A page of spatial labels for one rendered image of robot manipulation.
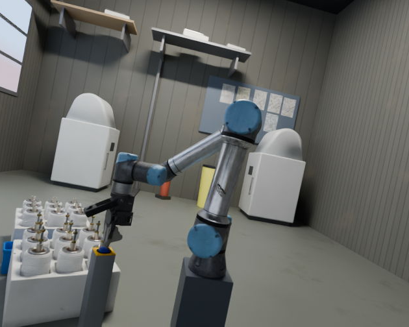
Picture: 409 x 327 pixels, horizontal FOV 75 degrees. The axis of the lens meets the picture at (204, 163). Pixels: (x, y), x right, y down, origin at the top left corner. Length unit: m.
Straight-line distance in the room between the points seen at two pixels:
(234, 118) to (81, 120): 3.08
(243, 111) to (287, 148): 3.05
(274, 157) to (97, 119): 2.40
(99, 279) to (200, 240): 0.42
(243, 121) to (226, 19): 4.07
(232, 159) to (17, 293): 0.89
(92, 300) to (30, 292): 0.23
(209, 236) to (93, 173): 2.94
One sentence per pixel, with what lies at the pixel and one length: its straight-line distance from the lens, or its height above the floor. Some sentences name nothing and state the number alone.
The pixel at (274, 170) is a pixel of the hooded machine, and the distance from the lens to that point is 3.79.
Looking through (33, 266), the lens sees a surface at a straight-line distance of 1.23.
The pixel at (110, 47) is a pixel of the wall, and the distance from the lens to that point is 4.68.
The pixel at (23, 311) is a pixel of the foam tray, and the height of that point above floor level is 0.06.
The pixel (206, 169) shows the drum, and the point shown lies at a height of 0.56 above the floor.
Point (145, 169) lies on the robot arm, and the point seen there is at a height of 0.65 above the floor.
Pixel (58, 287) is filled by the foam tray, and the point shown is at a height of 0.13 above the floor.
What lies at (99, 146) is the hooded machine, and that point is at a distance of 3.66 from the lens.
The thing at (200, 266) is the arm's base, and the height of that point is 0.33.
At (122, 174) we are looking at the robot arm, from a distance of 1.01.
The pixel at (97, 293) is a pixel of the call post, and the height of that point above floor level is 0.17.
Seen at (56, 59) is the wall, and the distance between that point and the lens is 4.83.
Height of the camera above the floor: 0.74
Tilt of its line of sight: 2 degrees down
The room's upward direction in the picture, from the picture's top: 11 degrees clockwise
